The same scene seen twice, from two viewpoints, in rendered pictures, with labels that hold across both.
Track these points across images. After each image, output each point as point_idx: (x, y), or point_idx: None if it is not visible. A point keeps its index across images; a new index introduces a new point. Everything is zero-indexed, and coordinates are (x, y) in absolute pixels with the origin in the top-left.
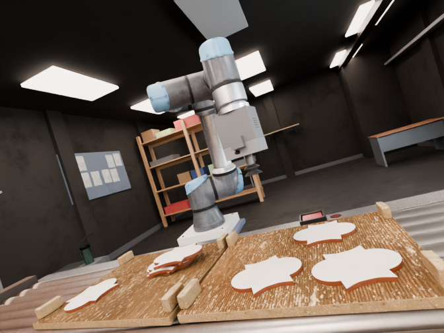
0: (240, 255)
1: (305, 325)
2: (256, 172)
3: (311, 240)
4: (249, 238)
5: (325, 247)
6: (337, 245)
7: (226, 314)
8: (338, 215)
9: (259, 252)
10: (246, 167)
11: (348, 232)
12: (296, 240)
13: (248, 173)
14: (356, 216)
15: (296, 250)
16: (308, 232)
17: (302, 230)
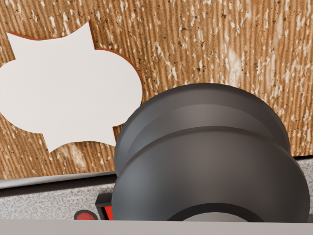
0: (297, 15)
1: None
2: (144, 128)
3: (81, 40)
4: (291, 134)
5: (46, 11)
6: (19, 16)
7: None
8: (79, 218)
9: (231, 24)
10: (255, 176)
11: (1, 67)
12: (129, 62)
13: (232, 126)
14: (17, 170)
15: (119, 12)
16: (101, 95)
17: (124, 115)
